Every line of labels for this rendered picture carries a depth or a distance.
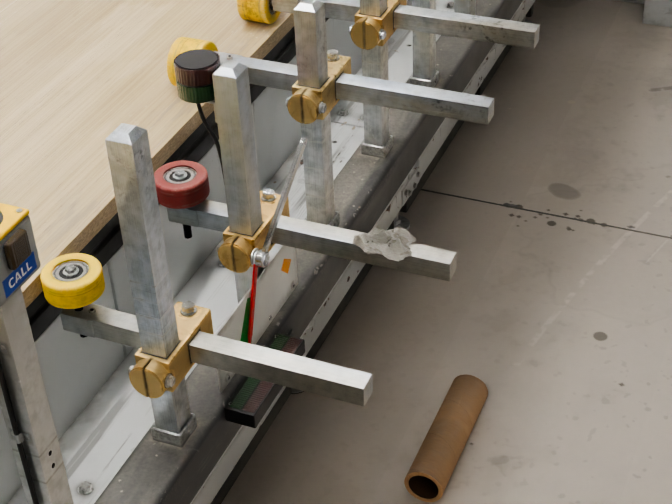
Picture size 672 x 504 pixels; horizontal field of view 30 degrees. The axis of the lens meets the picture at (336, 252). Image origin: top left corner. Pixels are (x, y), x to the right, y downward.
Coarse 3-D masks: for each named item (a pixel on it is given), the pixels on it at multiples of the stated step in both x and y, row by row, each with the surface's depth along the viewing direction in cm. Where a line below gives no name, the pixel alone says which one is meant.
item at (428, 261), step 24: (168, 216) 184; (192, 216) 182; (216, 216) 181; (288, 240) 178; (312, 240) 176; (336, 240) 174; (384, 264) 173; (408, 264) 172; (432, 264) 170; (456, 264) 172
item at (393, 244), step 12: (396, 228) 173; (360, 240) 172; (372, 240) 173; (384, 240) 172; (396, 240) 170; (408, 240) 173; (372, 252) 171; (384, 252) 171; (396, 252) 170; (408, 252) 171
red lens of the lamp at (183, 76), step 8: (176, 56) 163; (176, 64) 162; (216, 64) 161; (176, 72) 162; (184, 72) 161; (192, 72) 160; (200, 72) 160; (208, 72) 161; (184, 80) 161; (192, 80) 161; (200, 80) 161; (208, 80) 161
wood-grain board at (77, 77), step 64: (0, 0) 232; (64, 0) 231; (128, 0) 230; (192, 0) 229; (0, 64) 212; (64, 64) 211; (128, 64) 210; (0, 128) 195; (64, 128) 194; (192, 128) 196; (0, 192) 180; (64, 192) 179
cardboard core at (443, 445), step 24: (456, 384) 265; (480, 384) 265; (456, 408) 258; (480, 408) 263; (432, 432) 254; (456, 432) 253; (432, 456) 247; (456, 456) 251; (408, 480) 247; (432, 480) 244
